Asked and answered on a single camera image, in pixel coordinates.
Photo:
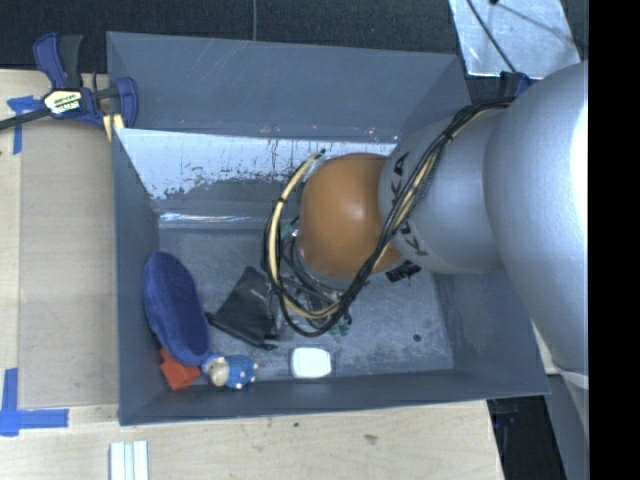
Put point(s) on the blue toy animal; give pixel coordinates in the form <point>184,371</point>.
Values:
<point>235,370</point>

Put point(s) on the pale wood board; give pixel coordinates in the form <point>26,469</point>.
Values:
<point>65,268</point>

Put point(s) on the blue oval plush cushion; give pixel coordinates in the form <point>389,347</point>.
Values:
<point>172,308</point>

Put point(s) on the black fabric pouch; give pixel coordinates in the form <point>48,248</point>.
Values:
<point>245,308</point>

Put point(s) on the white rounded box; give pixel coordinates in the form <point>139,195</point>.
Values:
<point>310,363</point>

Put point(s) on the black cylinder on white bracket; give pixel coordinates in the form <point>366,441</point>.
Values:
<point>402,272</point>

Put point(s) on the grey metal bin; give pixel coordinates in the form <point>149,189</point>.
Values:
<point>240,83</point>

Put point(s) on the red-brown flat block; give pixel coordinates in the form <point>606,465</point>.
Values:
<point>177,374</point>

